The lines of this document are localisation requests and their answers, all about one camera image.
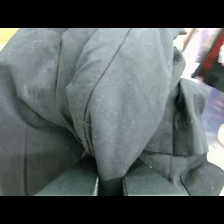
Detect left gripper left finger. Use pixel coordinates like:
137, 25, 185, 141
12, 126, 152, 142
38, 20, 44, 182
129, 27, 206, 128
34, 155, 100, 197

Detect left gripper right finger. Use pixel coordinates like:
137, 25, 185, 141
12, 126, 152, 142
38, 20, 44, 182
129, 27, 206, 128
123, 159, 190, 197

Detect black garment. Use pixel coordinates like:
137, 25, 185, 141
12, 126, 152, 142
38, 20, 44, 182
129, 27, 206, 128
0, 28, 224, 197

